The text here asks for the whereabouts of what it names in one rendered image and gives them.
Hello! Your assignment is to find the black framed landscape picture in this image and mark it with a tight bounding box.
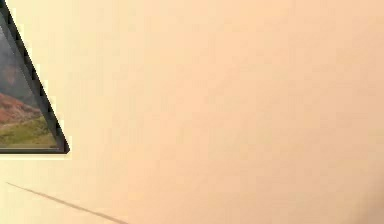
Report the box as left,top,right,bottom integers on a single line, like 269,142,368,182
0,0,71,155

